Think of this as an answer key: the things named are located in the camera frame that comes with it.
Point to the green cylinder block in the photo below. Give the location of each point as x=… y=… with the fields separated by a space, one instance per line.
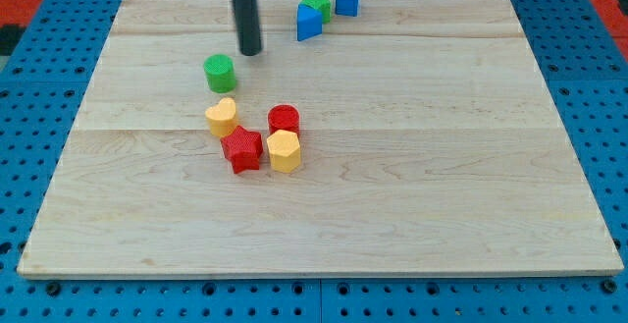
x=220 y=73

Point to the yellow heart block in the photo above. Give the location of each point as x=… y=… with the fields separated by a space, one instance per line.
x=222 y=118

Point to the yellow hexagon block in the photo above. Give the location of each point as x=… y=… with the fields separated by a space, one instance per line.
x=284 y=151

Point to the red cylinder block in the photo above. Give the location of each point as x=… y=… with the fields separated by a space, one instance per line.
x=284 y=117

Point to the red star block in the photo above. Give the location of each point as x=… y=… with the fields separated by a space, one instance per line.
x=243 y=149

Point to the light wooden board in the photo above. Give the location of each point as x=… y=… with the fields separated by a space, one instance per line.
x=430 y=148

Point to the blue triangular block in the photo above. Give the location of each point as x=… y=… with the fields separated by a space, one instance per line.
x=309 y=22

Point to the green star block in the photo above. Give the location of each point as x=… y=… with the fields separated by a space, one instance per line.
x=322 y=6

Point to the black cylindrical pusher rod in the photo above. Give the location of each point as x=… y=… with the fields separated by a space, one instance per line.
x=247 y=26

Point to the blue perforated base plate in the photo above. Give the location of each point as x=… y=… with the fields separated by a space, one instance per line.
x=46 y=77

